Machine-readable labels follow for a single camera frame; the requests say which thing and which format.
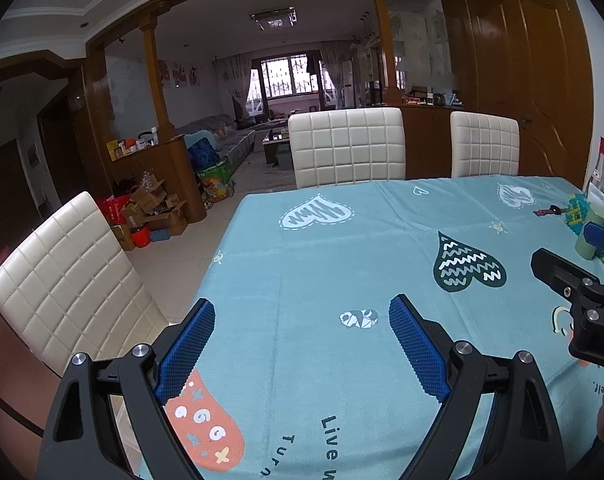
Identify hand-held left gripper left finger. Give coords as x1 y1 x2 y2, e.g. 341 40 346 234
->
36 297 217 480

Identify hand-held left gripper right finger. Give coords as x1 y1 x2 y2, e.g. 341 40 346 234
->
388 294 567 480

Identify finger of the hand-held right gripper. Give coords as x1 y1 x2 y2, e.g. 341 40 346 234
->
530 247 603 307
583 221 604 259

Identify clear bottle red cap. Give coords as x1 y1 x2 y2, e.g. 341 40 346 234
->
584 137 604 196

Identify small brown cardboard box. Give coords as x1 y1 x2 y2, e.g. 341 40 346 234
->
111 223 136 252

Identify open cardboard box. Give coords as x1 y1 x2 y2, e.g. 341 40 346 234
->
130 178 169 213
144 201 189 236

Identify cream quilted leather chair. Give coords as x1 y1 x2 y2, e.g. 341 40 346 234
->
288 107 407 190
0 191 171 378
450 111 520 179

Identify brown wooden door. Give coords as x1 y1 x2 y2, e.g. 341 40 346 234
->
462 0 595 186

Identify colourful woven bag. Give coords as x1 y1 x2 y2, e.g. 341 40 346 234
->
197 160 235 203

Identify wooden partition cabinet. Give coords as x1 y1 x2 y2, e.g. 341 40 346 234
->
401 105 465 181
104 135 207 223

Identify brown wooden furniture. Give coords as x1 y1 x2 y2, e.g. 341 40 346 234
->
0 285 63 461

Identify blue patterned bag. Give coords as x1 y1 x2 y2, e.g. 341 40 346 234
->
187 135 220 168

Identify grey sofa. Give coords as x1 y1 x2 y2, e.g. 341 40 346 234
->
174 114 257 173

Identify dark coffee table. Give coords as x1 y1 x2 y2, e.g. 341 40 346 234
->
262 127 291 166

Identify patterned curtain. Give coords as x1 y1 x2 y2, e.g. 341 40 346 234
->
214 55 255 121
322 40 357 108

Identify white standing air conditioner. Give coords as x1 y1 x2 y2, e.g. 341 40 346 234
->
342 60 357 108

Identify barred window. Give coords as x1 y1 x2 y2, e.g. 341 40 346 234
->
252 54 323 98

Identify rectangular ceiling lamp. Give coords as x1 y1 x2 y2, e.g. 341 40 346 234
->
249 6 297 28

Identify wall pictures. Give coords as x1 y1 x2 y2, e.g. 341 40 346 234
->
159 60 201 88

